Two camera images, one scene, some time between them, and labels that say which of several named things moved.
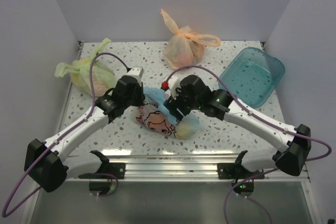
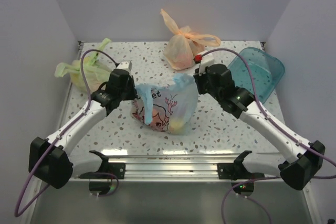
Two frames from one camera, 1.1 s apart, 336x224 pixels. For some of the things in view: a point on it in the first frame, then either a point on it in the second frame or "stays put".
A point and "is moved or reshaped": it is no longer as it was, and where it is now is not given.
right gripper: (172, 104) -> (198, 79)
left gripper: (139, 87) -> (132, 95)
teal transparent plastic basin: (252, 75) stays put
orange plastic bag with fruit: (187, 47) stays put
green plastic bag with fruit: (104, 78) stays put
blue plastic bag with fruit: (154, 115) is moved or reshaped
